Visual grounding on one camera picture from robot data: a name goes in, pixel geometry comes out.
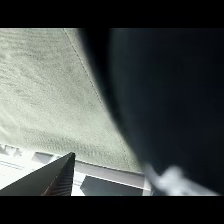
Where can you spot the olive green shirt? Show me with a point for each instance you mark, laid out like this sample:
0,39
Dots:
43,93

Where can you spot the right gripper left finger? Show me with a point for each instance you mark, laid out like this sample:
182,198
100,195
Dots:
53,176

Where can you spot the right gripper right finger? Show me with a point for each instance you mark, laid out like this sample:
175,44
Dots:
173,185

